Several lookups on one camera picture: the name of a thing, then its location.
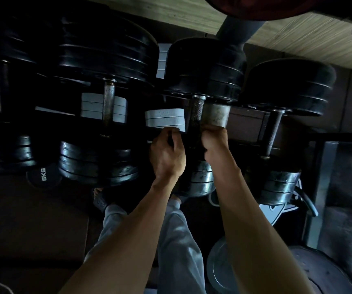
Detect black dumbbell with knurled handle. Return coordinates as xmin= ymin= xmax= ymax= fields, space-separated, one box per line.
xmin=164 ymin=37 xmax=248 ymax=198

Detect grey metal rack frame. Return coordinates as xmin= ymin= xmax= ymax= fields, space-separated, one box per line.
xmin=306 ymin=133 xmax=352 ymax=251

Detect small black round weight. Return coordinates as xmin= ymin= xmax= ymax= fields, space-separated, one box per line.
xmin=26 ymin=163 xmax=63 ymax=189

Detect dark red round pad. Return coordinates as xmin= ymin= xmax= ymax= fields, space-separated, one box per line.
xmin=203 ymin=0 xmax=352 ymax=21

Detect black round post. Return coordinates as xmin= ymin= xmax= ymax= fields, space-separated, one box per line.
xmin=215 ymin=14 xmax=266 ymax=48

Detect black sandal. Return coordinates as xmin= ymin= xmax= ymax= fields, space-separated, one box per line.
xmin=93 ymin=187 xmax=113 ymax=212

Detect silver weight plate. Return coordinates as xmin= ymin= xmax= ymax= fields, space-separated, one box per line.
xmin=207 ymin=236 xmax=251 ymax=294

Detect black dumbbell with dark handle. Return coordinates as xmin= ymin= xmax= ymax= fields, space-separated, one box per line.
xmin=240 ymin=59 xmax=338 ymax=206

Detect grey trousers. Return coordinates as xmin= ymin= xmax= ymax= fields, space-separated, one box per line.
xmin=84 ymin=196 xmax=208 ymax=294

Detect person's right forearm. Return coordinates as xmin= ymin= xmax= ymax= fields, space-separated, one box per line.
xmin=204 ymin=149 xmax=315 ymax=294

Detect black dumbbell in shadow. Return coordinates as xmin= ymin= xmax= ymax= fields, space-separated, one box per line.
xmin=0 ymin=13 xmax=39 ymax=169

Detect worn silver metal cylinder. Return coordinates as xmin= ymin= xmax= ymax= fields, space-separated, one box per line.
xmin=201 ymin=103 xmax=230 ymax=129

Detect black curved cable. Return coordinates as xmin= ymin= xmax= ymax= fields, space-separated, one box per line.
xmin=295 ymin=186 xmax=319 ymax=217

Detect person's left forearm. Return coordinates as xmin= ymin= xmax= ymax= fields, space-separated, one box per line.
xmin=58 ymin=173 xmax=189 ymax=294

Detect dark weight plate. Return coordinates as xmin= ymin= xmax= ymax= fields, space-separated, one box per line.
xmin=286 ymin=246 xmax=352 ymax=294

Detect person's right hand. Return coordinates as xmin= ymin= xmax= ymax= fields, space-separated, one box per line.
xmin=201 ymin=124 xmax=233 ymax=163

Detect person's left hand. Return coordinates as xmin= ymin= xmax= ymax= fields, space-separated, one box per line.
xmin=149 ymin=127 xmax=187 ymax=182

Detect large black dumbbell, rusty handle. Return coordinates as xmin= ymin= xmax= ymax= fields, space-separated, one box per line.
xmin=56 ymin=13 xmax=160 ymax=186

